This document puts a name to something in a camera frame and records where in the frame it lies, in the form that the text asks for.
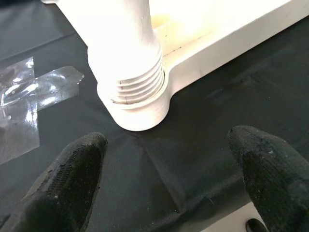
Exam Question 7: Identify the white plastic table leg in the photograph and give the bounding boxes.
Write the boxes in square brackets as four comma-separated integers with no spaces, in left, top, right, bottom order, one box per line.
[56,0,166,106]

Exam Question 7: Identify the clear tape patch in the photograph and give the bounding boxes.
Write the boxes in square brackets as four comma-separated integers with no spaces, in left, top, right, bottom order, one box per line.
[0,57,85,165]

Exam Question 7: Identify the cream plastic table top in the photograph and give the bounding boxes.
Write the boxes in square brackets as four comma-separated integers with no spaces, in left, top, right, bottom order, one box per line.
[41,0,309,132]

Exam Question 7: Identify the black tablecloth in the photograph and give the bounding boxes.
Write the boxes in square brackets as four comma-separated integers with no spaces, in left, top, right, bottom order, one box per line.
[0,0,309,232]

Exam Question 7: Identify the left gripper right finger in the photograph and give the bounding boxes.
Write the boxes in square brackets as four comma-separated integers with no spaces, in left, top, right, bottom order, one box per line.
[228,125,309,232]

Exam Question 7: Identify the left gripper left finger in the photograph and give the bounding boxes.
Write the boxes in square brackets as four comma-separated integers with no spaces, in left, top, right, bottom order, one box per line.
[0,131,109,232]

